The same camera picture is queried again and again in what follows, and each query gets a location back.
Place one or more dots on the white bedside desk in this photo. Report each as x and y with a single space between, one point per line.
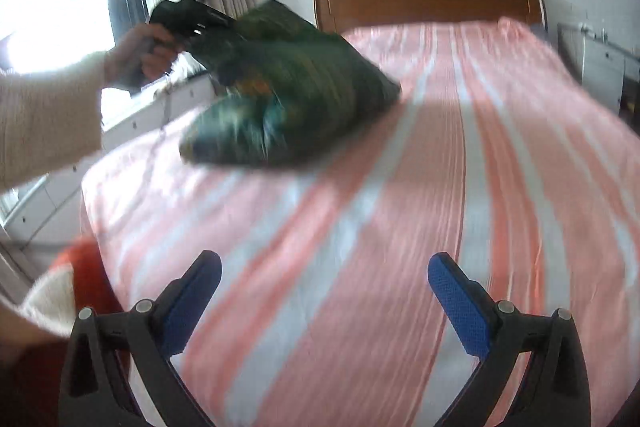
600 62

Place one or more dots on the white window cabinet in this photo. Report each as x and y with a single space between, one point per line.
75 177

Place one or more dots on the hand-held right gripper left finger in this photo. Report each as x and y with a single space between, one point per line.
185 307

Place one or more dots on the person's left forearm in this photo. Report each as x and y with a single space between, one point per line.
47 117

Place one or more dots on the person's left hand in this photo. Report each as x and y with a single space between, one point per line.
135 54

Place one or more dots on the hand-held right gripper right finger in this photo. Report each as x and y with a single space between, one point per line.
462 307

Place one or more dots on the green landscape print jacket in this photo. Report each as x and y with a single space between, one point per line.
295 97

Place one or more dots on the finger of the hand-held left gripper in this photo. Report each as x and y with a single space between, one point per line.
212 29

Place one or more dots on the person's right forearm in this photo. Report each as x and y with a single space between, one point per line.
35 317

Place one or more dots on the window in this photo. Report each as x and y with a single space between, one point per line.
90 17

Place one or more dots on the pink striped bed sheet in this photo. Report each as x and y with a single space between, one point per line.
380 217

